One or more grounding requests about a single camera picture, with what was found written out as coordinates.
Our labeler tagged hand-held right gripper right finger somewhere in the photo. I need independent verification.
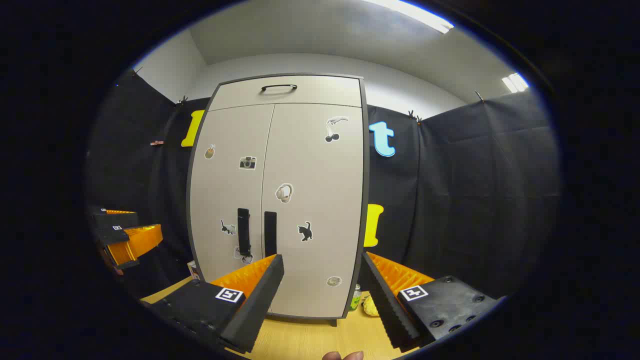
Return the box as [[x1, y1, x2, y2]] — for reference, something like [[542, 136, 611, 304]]
[[361, 251, 498, 350]]

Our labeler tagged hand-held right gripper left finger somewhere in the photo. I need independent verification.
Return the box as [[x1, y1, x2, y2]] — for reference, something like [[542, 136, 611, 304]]
[[150, 253, 285, 354]]

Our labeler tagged black door handle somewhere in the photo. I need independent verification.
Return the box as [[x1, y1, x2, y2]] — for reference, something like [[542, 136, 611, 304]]
[[263, 211, 278, 257], [237, 208, 252, 258]]

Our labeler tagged camera sticker shoe cabinet door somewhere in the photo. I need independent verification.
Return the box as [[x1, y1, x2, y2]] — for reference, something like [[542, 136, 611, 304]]
[[189, 104, 275, 288]]

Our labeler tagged beige double-door shoe cabinet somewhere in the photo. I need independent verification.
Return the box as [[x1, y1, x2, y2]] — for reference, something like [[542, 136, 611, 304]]
[[186, 73, 370, 321]]

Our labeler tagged cherry sticker shoe cabinet door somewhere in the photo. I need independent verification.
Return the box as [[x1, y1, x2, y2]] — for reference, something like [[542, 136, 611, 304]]
[[260, 102, 366, 319]]

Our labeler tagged beige cabinet top drawer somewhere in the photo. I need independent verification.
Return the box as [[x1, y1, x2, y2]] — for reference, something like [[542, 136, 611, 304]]
[[207, 75, 363, 112]]

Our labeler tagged black backdrop cloth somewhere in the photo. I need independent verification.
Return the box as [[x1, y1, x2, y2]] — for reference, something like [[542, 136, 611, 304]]
[[87, 70, 561, 301]]

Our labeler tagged short ceiling light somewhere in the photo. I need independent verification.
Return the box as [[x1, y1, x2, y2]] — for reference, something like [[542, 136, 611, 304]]
[[501, 73, 529, 94]]

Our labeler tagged long ceiling light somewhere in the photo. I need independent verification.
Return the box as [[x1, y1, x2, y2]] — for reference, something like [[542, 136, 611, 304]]
[[367, 0, 455, 34]]

